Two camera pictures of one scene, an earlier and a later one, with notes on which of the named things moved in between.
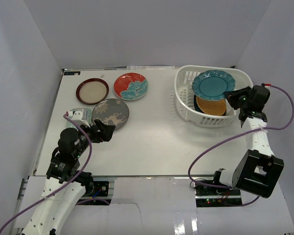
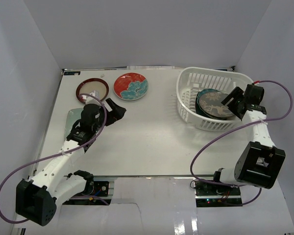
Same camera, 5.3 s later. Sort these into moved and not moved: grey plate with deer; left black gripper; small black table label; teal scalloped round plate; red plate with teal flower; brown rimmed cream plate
Moved: left black gripper; teal scalloped round plate; grey plate with deer
Not moved: red plate with teal flower; small black table label; brown rimmed cream plate
